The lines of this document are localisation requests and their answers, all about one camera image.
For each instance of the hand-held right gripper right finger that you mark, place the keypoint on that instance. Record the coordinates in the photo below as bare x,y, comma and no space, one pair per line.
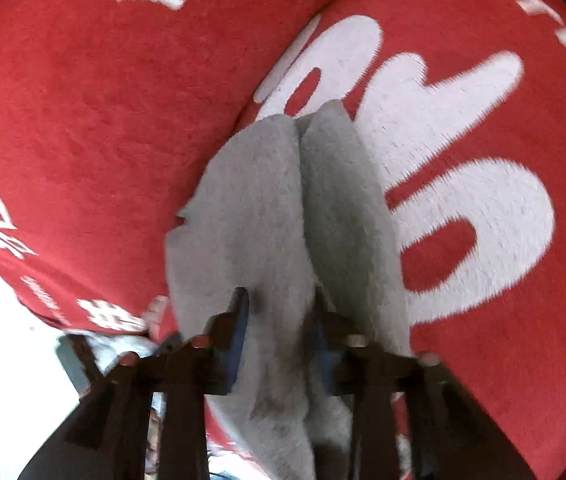
321,347

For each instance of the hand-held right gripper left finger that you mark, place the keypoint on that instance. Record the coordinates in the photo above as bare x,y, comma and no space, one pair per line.
238,345

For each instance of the grey fleece garment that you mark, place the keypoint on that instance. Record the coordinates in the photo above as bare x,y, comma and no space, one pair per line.
263,210

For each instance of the dark grey object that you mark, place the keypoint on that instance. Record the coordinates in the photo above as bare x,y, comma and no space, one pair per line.
74,360

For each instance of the red printed blanket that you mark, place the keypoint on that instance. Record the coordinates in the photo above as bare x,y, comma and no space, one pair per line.
88,110

